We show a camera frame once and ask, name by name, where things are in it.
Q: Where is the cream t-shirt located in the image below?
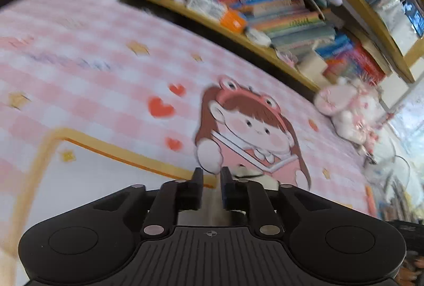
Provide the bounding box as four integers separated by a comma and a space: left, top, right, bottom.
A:
178, 165, 280, 226

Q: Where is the orange marker pen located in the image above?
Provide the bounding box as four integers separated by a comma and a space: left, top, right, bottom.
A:
365, 186, 378, 218

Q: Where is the pink white plush toy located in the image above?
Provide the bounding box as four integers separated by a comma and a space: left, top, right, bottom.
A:
314, 77, 382, 152

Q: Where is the pink checkered tablecloth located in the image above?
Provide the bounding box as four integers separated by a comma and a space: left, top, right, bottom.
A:
1, 0, 369, 285

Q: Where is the cream square pen holder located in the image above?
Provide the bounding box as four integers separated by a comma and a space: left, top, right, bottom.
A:
297, 51, 328, 80

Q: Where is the white charger block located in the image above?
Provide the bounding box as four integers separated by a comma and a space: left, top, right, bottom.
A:
245, 28, 272, 48

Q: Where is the wooden bookshelf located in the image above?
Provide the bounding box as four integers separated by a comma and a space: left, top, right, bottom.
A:
102, 0, 424, 92

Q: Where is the lying white orange toothpaste box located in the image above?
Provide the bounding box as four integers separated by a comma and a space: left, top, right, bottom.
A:
186, 0, 247, 34

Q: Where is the row of colourful books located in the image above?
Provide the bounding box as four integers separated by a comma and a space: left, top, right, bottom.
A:
127, 0, 387, 84

